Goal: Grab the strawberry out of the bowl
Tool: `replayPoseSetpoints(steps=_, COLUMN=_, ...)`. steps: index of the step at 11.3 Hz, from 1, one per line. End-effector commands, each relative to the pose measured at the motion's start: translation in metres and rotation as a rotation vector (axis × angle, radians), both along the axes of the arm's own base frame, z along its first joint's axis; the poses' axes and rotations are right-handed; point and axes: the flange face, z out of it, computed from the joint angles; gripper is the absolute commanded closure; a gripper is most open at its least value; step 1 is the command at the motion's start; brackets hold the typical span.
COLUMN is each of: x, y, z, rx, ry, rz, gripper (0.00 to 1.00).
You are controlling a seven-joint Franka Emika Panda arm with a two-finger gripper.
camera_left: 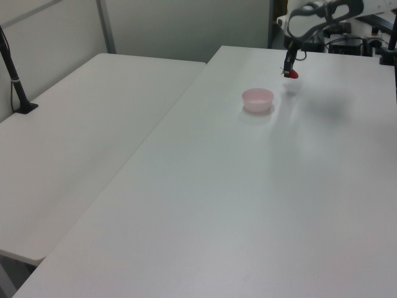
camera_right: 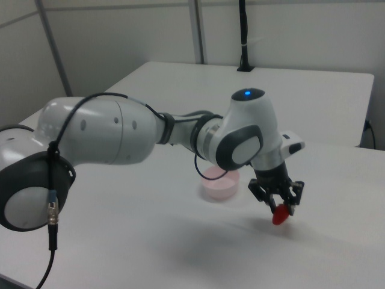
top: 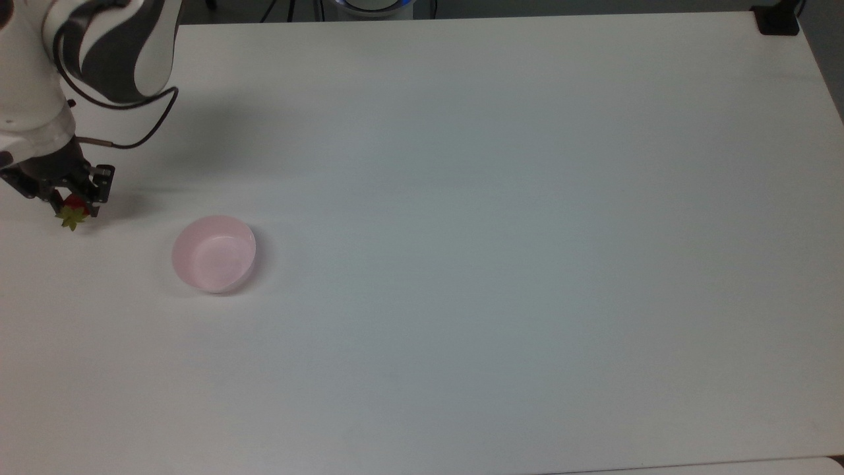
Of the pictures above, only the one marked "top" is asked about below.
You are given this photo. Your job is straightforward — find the pink plastic bowl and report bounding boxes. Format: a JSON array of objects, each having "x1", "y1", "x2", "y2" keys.
[{"x1": 171, "y1": 214, "x2": 257, "y2": 295}]

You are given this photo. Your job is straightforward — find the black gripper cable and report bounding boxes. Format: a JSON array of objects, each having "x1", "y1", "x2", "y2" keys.
[{"x1": 51, "y1": 84, "x2": 180, "y2": 150}]

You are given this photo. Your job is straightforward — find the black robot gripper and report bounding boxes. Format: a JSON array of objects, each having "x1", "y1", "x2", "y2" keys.
[{"x1": 0, "y1": 141, "x2": 117, "y2": 218}]

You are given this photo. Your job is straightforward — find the red toy strawberry green leaves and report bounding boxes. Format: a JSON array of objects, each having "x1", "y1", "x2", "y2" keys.
[{"x1": 55, "y1": 194, "x2": 91, "y2": 232}]

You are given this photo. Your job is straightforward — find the black table clamp mount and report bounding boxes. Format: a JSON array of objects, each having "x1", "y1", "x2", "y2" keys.
[{"x1": 751, "y1": 0, "x2": 803, "y2": 37}]

